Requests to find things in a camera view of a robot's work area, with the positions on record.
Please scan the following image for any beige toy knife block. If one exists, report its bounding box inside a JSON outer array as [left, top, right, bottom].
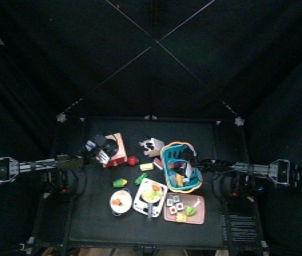
[[139, 137, 166, 158]]

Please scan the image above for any teal basket orange rim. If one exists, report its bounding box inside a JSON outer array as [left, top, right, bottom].
[[159, 141, 205, 194]]

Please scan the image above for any orange toy food piece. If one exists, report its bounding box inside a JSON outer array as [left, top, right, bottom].
[[174, 173, 186, 188]]

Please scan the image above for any pink toy food block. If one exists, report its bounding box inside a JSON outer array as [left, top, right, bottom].
[[153, 157, 165, 171]]

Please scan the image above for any red toy tomato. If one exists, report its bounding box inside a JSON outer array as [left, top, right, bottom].
[[126, 156, 141, 167]]

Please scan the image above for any yellow toy cheese block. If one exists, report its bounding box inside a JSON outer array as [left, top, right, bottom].
[[139, 162, 155, 172]]

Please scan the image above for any toy corn cob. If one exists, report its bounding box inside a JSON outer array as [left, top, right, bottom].
[[113, 178, 130, 188]]

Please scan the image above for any green leafy toy vegetable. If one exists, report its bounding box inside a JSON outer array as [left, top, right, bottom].
[[185, 205, 198, 217]]

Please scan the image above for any white toy pot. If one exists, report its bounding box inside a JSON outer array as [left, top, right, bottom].
[[109, 188, 134, 218]]

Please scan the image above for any white toy induction cooktop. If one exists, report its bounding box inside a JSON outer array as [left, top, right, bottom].
[[133, 177, 170, 219]]

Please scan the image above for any pink plastic tray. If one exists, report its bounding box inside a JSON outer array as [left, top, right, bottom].
[[163, 192, 207, 225]]

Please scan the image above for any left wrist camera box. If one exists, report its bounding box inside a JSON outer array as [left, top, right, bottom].
[[85, 139, 99, 152]]

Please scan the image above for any white frying pan grey handle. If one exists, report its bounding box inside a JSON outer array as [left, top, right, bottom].
[[139, 182, 165, 222]]

